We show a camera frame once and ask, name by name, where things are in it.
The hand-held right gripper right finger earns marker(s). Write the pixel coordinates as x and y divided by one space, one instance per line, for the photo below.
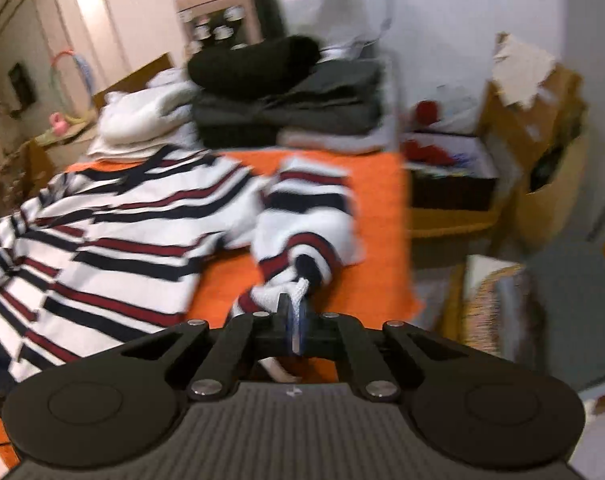
315 332

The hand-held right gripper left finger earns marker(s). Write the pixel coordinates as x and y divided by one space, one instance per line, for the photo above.
270 332

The striped knit sweater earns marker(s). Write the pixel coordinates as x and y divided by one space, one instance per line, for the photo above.
132 240

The orange patterned table mat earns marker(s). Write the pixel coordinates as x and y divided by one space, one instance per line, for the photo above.
377 210

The yellow wooden stool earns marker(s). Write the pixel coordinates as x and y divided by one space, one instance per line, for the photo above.
452 222

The patterned folded cloth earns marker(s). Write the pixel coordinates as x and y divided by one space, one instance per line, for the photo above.
492 305

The pale pink folded garment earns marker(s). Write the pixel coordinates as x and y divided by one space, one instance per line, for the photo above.
332 141

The black storage box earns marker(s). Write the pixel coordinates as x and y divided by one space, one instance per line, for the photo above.
452 185

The charcoal folded garment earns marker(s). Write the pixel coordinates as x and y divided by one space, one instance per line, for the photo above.
242 120

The olive folded garment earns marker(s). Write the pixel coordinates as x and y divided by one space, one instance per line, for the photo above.
342 80

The cream quilted folded blanket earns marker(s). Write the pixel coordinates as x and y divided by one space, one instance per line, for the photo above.
137 115

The black knit folded garment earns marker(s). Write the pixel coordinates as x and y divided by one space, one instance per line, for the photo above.
252 67

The light wooden television cabinet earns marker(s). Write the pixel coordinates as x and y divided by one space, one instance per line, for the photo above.
67 135

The wooden chair with brown cloth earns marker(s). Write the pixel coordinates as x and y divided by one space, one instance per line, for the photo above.
27 170

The plain wooden chair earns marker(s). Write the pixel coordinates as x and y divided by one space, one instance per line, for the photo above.
147 67

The torn cardboard box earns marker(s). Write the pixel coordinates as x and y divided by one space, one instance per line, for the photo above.
512 110

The multicoloured hula hoop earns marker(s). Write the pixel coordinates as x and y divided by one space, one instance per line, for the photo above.
86 70

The wall television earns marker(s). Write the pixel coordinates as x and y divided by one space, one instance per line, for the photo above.
21 84

